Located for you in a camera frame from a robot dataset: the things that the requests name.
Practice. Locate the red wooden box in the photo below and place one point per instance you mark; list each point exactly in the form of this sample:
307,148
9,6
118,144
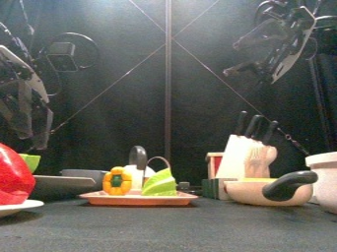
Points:
216,165

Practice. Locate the green toy starfruit top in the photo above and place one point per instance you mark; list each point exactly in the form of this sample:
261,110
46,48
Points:
160,185

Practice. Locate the white round plate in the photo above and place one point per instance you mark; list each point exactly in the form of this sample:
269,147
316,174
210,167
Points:
25,206

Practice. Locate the yellow toy butter stick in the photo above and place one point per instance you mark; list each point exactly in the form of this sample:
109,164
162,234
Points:
259,179

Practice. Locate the white pot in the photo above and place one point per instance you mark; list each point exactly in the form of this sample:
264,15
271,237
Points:
327,180

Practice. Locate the grey vertical frame pole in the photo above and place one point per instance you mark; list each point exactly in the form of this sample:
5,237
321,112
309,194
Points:
168,82

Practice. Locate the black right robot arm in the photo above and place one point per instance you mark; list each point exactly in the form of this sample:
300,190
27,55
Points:
327,98

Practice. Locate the small dark grey block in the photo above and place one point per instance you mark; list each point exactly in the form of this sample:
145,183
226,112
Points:
189,187

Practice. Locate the green toy carton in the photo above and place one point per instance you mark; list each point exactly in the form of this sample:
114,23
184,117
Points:
214,188

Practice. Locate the lime green toy fruit piece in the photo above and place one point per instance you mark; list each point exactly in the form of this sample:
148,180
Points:
31,161

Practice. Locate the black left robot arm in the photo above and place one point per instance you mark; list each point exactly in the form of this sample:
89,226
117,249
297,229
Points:
11,13

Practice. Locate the grey flat tray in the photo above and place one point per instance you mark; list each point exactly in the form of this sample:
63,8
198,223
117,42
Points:
57,183

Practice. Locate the yellow toy bell pepper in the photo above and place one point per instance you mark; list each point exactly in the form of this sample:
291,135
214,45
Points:
117,180

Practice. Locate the light wooden knife block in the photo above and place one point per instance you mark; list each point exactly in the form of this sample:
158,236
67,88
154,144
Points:
244,160

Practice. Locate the red toy bell pepper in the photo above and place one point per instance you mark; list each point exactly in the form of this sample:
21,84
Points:
14,177

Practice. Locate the pink rectangular tray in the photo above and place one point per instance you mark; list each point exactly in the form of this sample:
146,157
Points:
136,199

